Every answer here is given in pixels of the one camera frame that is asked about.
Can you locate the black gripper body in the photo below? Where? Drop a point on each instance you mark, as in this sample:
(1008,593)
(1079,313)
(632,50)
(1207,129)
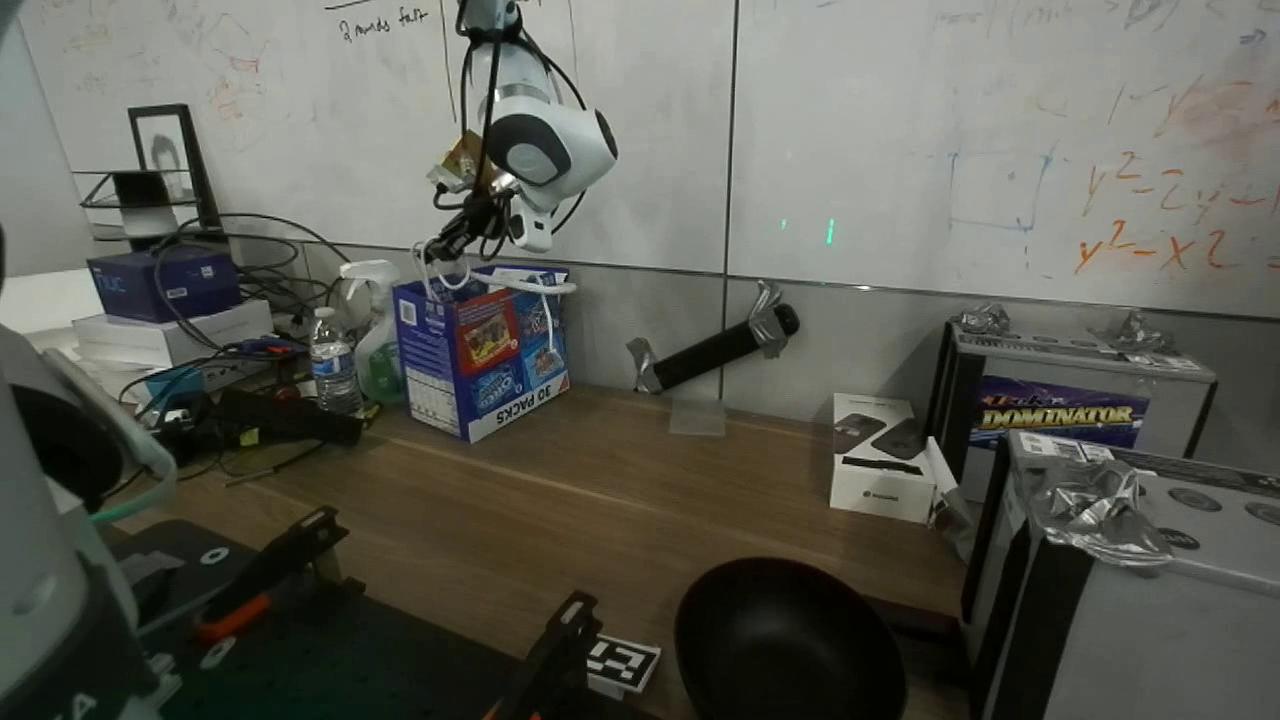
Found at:
(491,210)

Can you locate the blue cardboard box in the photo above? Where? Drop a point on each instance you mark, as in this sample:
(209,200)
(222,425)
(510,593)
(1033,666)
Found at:
(483,365)

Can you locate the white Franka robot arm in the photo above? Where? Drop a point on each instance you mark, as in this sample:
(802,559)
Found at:
(562,141)

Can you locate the white phone box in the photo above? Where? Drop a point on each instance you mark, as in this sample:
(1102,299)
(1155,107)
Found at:
(882,464)

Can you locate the large grey battery box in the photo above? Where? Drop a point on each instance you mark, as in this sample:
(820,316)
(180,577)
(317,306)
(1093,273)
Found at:
(1160,626)

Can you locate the clear spray bottle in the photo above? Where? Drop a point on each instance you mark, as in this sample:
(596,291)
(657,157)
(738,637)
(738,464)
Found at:
(369,334)

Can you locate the small water bottle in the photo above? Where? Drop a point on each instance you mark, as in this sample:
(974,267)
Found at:
(333,365)

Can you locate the black hand tool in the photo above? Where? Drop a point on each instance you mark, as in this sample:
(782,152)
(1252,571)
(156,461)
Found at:
(266,422)

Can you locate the black flashlight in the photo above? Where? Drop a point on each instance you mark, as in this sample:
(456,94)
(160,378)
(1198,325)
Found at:
(721,347)

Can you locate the clear acrylic sheet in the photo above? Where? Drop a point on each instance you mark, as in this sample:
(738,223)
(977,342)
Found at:
(696,417)

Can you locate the dark blue carton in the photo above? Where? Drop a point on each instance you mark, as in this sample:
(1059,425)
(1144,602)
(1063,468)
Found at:
(160,280)

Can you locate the white paper stack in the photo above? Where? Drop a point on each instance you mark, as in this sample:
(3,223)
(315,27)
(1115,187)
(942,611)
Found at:
(174,342)

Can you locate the black bar clamp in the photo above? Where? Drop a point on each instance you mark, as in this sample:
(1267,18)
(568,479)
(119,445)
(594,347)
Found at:
(554,661)

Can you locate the black rubber mat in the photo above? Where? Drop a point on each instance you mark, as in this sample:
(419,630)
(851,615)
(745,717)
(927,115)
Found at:
(360,661)

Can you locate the black white fiducial marker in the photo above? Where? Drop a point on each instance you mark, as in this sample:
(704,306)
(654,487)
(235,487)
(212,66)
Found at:
(627,666)

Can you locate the black frying pan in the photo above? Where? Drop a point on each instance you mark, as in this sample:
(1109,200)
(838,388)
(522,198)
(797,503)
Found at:
(784,645)

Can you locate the crumpled aluminium foil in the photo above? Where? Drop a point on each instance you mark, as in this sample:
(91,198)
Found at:
(1084,503)

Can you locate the black picture frame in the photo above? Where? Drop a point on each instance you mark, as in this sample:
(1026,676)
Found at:
(174,162)

